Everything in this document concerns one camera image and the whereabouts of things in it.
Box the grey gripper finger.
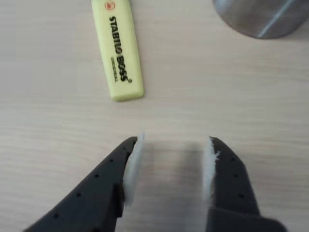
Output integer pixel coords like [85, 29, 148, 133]
[202, 136, 288, 232]
[21, 131, 146, 232]

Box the silver metal cup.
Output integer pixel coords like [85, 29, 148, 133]
[211, 0, 309, 40]

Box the yellow highlighter marker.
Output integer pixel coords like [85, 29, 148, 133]
[91, 0, 145, 102]

